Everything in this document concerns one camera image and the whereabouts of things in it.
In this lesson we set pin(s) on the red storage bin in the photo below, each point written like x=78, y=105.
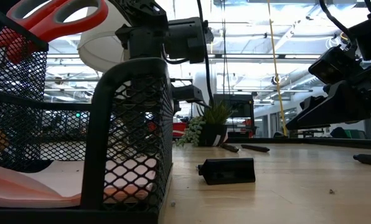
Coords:
x=177, y=128

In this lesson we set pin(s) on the black mesh desk organizer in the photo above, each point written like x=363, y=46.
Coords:
x=95, y=140

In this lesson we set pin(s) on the black pen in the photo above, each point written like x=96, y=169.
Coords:
x=231, y=148
x=370, y=159
x=255, y=148

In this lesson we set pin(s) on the small black rectangular device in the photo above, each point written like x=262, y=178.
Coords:
x=227, y=171

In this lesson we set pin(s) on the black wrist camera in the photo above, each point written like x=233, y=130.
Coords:
x=185, y=40
x=331, y=67

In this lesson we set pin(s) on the green chair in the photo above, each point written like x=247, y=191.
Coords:
x=355, y=134

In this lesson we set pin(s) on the black bag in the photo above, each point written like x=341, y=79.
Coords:
x=339, y=133

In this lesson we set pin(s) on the small potted succulent plant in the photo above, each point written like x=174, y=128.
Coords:
x=215, y=119

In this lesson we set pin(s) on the black equipment cabinet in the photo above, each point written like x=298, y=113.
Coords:
x=241, y=109

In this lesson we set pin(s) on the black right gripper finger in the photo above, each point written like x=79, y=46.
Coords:
x=344, y=105
x=311, y=103

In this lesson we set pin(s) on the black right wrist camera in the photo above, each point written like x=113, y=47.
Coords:
x=331, y=67

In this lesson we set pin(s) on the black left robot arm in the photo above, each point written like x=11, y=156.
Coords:
x=142, y=9

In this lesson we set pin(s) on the white lamp shade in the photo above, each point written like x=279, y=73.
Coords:
x=98, y=49

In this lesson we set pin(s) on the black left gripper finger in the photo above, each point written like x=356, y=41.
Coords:
x=188, y=95

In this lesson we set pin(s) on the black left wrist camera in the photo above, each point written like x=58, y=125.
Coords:
x=185, y=40

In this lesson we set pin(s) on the pink sticky note pad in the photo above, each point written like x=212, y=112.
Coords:
x=33, y=193

